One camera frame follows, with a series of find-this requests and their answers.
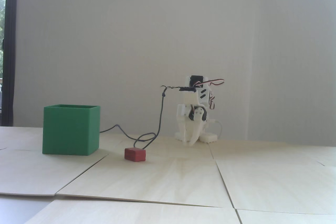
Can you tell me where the black camera cable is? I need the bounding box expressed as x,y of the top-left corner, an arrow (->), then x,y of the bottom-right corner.
100,85 -> 181,148

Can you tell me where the black window frame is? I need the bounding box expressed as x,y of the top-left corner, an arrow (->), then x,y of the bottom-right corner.
5,0 -> 19,127

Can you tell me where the white board panel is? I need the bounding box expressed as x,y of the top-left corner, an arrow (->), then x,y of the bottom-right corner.
14,0 -> 336,147

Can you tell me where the white base cable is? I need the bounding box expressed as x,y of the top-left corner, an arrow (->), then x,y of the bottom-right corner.
207,120 -> 223,139

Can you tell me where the green box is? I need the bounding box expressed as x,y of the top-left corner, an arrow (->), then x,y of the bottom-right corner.
42,104 -> 101,156

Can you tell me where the red block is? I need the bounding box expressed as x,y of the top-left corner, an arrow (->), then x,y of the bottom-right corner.
124,147 -> 146,162

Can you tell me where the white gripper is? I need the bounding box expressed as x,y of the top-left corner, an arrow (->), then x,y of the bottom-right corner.
176,92 -> 209,146

